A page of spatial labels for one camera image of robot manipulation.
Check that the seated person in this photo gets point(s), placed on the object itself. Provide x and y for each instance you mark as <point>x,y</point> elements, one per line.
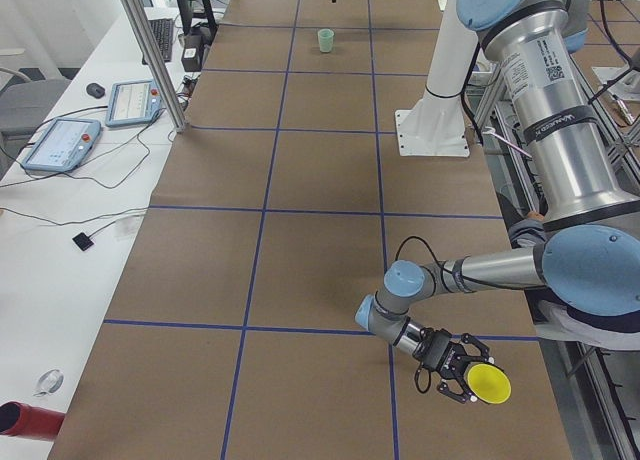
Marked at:
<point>523,231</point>

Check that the black computer mouse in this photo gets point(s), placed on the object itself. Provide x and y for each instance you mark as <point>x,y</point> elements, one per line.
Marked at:
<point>95,90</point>

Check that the yellow plastic cup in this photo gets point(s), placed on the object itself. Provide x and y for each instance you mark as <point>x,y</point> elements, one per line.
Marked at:
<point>489,383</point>

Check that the small black square device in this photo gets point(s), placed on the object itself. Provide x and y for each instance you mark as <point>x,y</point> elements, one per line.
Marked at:
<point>83,241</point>

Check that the aluminium frame post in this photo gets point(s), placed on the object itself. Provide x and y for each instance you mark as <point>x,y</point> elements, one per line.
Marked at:
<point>139,23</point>

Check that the black keyboard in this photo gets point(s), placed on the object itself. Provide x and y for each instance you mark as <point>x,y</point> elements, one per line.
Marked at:
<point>163,32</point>

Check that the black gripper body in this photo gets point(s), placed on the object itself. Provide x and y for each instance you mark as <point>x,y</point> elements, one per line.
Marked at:
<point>439,353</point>

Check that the near blue teach pendant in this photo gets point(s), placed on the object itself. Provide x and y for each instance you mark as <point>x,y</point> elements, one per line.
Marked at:
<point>63,145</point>

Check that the far blue teach pendant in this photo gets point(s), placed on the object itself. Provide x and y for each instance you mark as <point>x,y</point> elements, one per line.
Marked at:
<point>133,103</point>

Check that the brown paper table cover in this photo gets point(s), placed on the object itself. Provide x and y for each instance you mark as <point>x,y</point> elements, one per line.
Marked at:
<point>231,333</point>

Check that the black box with label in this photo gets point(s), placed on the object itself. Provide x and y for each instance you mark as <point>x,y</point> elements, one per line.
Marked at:
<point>196,45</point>

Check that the white pillar with base plate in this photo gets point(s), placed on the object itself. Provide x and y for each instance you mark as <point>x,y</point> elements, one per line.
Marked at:
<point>435,125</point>

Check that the blue teach pendant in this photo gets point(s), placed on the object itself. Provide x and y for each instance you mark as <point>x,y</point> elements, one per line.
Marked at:
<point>133,103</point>
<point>63,145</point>

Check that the red cylinder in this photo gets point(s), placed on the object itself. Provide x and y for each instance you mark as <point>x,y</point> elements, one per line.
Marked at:
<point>26,421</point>

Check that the pale green plastic cup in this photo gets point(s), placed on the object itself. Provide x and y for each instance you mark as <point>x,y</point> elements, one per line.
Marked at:
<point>325,39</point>

